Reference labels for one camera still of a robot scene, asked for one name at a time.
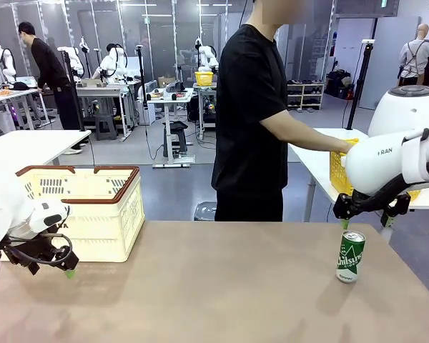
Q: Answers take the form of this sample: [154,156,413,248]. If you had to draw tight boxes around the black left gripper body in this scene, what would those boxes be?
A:
[0,231,64,272]

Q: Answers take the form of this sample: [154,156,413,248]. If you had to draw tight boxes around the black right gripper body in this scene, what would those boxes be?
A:
[349,188,393,215]

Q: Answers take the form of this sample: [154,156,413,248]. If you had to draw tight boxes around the green Chilsung cider can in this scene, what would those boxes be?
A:
[335,230,366,284]

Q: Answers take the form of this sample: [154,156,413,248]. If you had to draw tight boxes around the person's right forearm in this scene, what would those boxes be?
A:
[270,119,340,154]

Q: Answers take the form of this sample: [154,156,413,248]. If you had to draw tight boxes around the yellow plastic basket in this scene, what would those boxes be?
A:
[329,138,422,201]
[194,71,215,86]

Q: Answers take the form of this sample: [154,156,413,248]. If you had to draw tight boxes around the cream shopping basket brown rim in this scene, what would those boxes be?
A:
[16,165,146,264]

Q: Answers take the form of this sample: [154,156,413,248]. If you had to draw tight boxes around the white rounded table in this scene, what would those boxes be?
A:
[287,127,429,224]

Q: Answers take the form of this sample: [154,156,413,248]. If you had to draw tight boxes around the black stand with white head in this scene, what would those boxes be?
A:
[56,46,87,131]
[345,39,375,130]

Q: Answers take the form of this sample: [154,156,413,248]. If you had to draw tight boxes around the black bag pile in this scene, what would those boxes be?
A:
[325,69,355,100]

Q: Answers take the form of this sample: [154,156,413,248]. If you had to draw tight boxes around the white shoe rack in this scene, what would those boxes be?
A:
[287,82,325,111]

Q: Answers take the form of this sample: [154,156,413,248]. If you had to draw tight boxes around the person in black t-shirt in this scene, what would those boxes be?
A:
[211,0,308,222]

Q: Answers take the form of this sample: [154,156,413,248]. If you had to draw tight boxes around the grey plastic stool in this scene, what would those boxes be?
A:
[94,113,118,141]

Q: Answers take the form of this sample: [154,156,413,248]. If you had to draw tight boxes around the mannequin with grey apron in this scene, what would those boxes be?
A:
[398,23,429,86]

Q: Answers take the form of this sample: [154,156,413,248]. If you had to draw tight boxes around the white desk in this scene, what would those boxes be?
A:
[0,84,54,130]
[147,88,194,169]
[74,79,141,142]

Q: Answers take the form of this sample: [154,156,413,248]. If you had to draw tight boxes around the black stool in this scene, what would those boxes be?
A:
[162,120,189,158]

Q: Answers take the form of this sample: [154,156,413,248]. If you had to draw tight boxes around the man in black clothes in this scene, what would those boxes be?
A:
[17,21,89,155]

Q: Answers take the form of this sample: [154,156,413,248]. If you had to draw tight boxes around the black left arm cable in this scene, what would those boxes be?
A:
[0,234,74,297]

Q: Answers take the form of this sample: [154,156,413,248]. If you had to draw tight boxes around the black corrugated cable hose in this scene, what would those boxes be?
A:
[350,170,429,215]

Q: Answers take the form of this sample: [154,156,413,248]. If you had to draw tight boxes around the thin black camera stand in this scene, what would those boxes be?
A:
[135,44,148,126]

